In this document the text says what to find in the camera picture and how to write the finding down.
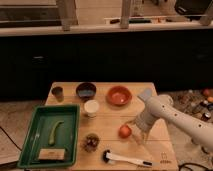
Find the wooden block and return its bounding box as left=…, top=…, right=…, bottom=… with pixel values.
left=38, top=148, right=65, bottom=160

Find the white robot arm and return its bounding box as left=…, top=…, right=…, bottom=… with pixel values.
left=131, top=95, right=213, bottom=153

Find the wooden chair leg left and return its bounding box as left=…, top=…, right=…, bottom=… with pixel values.
left=56, top=0, right=78, bottom=31

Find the wooden chair leg middle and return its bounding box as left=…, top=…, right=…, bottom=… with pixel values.
left=120, top=0, right=131, bottom=29

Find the dark blue bowl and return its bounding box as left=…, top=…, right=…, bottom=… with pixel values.
left=76, top=82, right=96, bottom=100

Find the green plastic tray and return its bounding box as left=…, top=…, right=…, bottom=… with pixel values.
left=18, top=104, right=80, bottom=169

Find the green cucumber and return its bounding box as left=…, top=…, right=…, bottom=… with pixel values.
left=48, top=120, right=64, bottom=146

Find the wooden chair leg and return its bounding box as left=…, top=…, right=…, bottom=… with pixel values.
left=120, top=0, right=131, bottom=29
left=56, top=0, right=78, bottom=31

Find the black cable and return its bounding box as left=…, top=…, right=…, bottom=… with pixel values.
left=0, top=125, right=23, bottom=153

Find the orange bowl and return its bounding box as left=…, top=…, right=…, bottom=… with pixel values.
left=106, top=86, right=132, bottom=106

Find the small dark cup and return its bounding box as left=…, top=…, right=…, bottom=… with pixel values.
left=51, top=86, right=64, bottom=102

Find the white paper cup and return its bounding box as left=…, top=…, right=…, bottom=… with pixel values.
left=84, top=100, right=100, bottom=117

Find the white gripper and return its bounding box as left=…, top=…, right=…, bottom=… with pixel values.
left=126, top=109, right=158, bottom=145

